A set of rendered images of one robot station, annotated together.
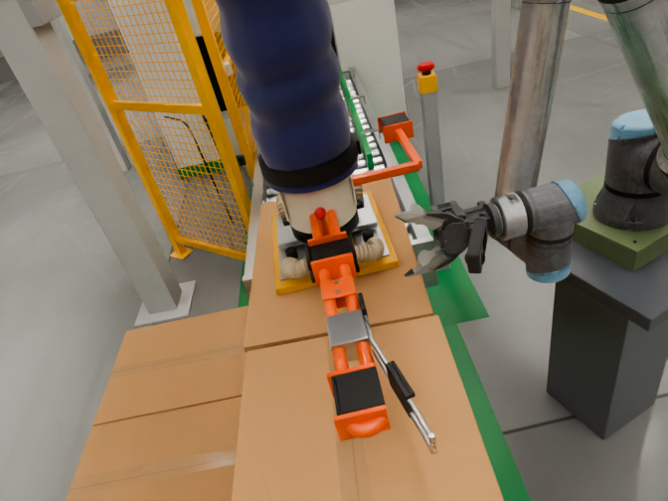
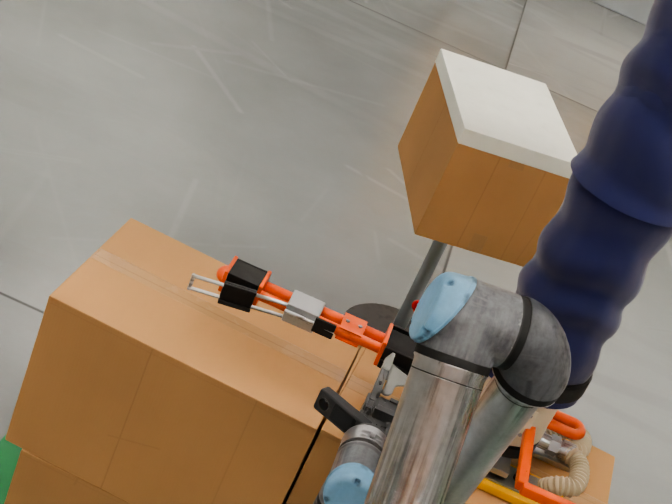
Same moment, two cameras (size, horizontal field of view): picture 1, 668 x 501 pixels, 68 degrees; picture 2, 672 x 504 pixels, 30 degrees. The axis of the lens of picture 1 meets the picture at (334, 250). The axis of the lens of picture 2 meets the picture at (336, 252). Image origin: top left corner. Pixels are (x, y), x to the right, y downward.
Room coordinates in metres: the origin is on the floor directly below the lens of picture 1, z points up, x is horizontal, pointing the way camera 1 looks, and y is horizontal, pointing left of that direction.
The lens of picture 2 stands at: (0.63, -2.16, 2.44)
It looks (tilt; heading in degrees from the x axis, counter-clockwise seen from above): 29 degrees down; 91
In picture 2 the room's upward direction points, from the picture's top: 24 degrees clockwise
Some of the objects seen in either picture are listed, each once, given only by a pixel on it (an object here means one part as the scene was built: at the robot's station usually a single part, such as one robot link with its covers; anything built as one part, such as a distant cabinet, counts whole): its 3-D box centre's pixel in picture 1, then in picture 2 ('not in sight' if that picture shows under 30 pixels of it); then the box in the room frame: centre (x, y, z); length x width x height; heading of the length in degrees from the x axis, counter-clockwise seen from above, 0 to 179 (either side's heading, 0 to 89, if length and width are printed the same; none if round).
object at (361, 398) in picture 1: (357, 401); (245, 280); (0.46, 0.02, 1.07); 0.08 x 0.07 x 0.05; 179
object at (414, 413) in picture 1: (391, 360); (262, 307); (0.52, -0.05, 1.07); 0.31 x 0.03 x 0.05; 12
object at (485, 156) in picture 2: not in sight; (483, 155); (0.91, 1.74, 0.82); 0.60 x 0.40 x 0.40; 106
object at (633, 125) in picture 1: (644, 149); not in sight; (1.05, -0.81, 1.00); 0.17 x 0.15 x 0.18; 12
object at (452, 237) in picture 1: (464, 225); (376, 426); (0.81, -0.27, 1.08); 0.12 x 0.09 x 0.08; 90
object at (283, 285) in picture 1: (291, 242); not in sight; (1.06, 0.10, 0.97); 0.34 x 0.10 x 0.05; 179
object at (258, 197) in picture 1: (264, 165); not in sight; (2.63, 0.27, 0.50); 2.31 x 0.05 x 0.19; 177
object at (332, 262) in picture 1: (331, 257); (400, 351); (0.81, 0.01, 1.07); 0.10 x 0.08 x 0.06; 89
